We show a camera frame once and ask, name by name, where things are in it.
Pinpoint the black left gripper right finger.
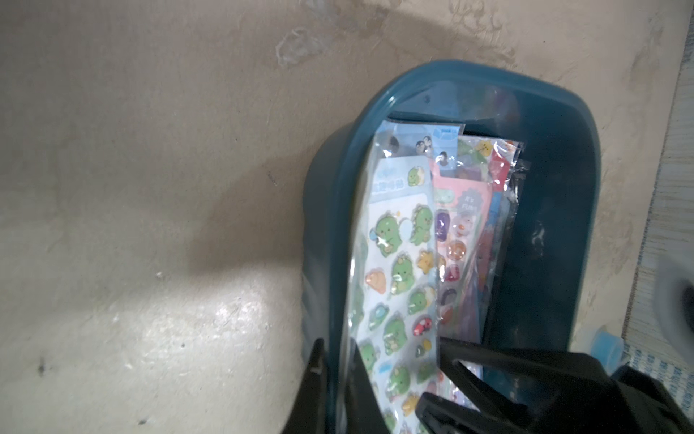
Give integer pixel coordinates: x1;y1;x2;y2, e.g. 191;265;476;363
344;339;390;434

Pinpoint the blue penguin sticker sheet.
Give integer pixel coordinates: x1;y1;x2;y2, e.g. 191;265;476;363
373;119;466;177

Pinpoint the pink bonbon sticker sheet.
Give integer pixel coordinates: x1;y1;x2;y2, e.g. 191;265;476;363
433;175;492;343

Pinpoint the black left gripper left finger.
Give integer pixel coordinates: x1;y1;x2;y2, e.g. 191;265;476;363
281;338;328;434

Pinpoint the green dinosaur sticker sheet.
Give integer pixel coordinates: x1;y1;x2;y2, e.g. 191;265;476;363
348;157;437;433

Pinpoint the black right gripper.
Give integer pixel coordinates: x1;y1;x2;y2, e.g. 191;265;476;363
416;338;693;433

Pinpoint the princess sticker sheet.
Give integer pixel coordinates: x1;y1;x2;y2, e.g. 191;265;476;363
457;135;524;343

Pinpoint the teal plastic storage box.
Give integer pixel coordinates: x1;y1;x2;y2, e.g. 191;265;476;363
302;60;601;433

